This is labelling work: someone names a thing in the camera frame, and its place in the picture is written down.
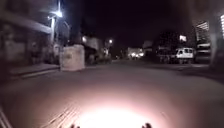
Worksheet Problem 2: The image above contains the white van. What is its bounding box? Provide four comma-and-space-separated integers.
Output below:
174, 47, 196, 64

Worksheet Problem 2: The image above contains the street lamp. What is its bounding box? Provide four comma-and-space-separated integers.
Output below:
49, 0, 64, 44

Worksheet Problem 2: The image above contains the building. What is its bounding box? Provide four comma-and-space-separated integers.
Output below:
0, 0, 71, 68
193, 13, 224, 66

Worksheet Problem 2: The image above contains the grey asphalt road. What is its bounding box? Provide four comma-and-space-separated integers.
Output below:
0, 59, 224, 128

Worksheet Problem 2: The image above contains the pale slatted crate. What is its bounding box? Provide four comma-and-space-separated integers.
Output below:
59, 44, 86, 72

